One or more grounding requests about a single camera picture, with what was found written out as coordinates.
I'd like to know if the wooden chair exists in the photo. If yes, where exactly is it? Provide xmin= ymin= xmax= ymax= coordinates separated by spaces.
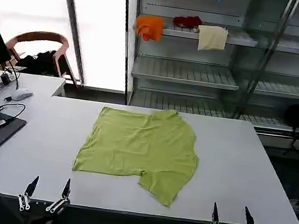
xmin=3 ymin=26 xmax=84 ymax=87

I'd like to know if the black garment on chair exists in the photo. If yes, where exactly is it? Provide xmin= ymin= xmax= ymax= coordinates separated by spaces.
xmin=18 ymin=47 xmax=63 ymax=78

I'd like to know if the white side desk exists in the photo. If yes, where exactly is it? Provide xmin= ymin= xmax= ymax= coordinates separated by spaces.
xmin=0 ymin=70 xmax=67 ymax=120

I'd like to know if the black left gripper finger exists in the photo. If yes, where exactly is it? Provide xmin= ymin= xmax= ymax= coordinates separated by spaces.
xmin=16 ymin=173 xmax=40 ymax=213
xmin=45 ymin=176 xmax=74 ymax=215

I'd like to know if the empty grey shelf rack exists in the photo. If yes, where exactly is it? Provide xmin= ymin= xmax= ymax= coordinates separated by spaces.
xmin=228 ymin=0 xmax=299 ymax=150

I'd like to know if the white computer mouse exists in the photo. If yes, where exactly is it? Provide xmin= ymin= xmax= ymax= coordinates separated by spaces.
xmin=10 ymin=87 xmax=34 ymax=103

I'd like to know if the grey window frame post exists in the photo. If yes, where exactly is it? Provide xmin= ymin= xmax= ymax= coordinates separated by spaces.
xmin=45 ymin=0 xmax=98 ymax=86

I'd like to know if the green t-shirt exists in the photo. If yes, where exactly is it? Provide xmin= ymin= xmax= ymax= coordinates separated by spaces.
xmin=68 ymin=97 xmax=206 ymax=211

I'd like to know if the grey shelf rack with cloths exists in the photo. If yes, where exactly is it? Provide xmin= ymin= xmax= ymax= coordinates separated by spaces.
xmin=108 ymin=0 xmax=265 ymax=124

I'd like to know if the black power adapter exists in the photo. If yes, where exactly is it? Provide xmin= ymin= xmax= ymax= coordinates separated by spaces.
xmin=0 ymin=72 xmax=12 ymax=85

